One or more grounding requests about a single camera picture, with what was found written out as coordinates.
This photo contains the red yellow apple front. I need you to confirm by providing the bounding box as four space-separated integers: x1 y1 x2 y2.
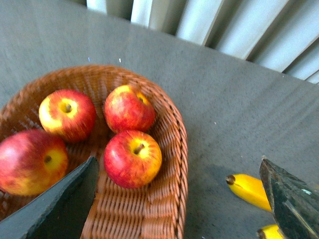
104 130 162 189

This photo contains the worn left gripper right finger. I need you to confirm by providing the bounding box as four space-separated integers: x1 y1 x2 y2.
259 156 319 239

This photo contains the red yellow apple back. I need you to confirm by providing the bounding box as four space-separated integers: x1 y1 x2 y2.
104 85 156 133

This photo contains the red apple in basket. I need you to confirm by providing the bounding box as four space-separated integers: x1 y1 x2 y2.
0 129 68 196

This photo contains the lower yellow banana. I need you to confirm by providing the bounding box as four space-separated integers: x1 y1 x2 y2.
256 224 284 239

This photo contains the upper yellow banana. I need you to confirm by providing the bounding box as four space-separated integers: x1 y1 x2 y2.
225 174 272 212

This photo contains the red yellow apple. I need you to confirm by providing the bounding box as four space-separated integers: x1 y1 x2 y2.
104 85 156 133
104 130 162 189
38 89 96 143

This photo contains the yellow banana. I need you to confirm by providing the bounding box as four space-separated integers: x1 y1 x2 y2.
225 174 272 212
256 224 284 239

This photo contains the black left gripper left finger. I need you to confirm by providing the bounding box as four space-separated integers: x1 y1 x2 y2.
0 156 99 239

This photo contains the left brown wicker basket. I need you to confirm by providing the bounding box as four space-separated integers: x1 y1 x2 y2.
0 65 188 239

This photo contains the grey pleated curtain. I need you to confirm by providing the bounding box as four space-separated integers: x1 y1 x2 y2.
80 0 319 84

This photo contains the red yellow apple far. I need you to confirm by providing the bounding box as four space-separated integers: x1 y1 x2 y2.
38 89 96 143

